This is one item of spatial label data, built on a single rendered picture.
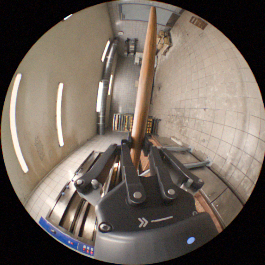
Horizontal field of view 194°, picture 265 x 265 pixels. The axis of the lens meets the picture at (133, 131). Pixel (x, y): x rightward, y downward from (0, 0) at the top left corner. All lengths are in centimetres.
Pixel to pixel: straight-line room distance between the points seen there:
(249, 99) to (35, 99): 266
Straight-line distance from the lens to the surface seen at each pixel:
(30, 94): 150
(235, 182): 128
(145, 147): 16
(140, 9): 428
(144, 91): 16
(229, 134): 126
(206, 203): 81
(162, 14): 433
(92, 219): 112
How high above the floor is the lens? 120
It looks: 4 degrees down
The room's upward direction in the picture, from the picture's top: 84 degrees counter-clockwise
